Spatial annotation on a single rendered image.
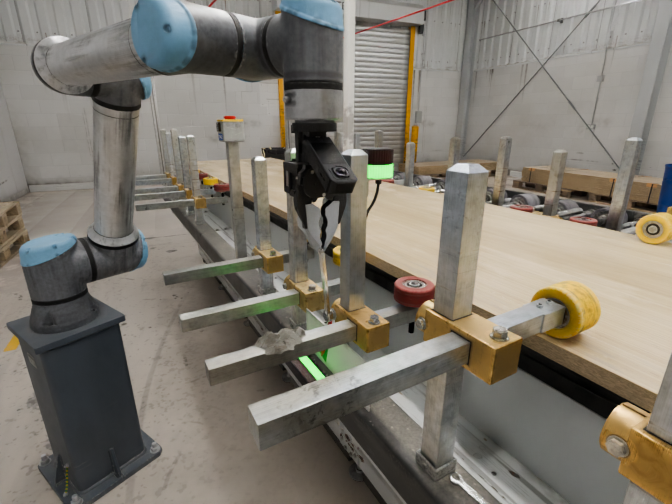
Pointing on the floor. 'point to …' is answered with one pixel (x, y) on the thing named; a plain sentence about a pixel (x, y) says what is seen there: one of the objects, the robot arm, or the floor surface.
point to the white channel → (349, 73)
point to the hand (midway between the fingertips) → (322, 246)
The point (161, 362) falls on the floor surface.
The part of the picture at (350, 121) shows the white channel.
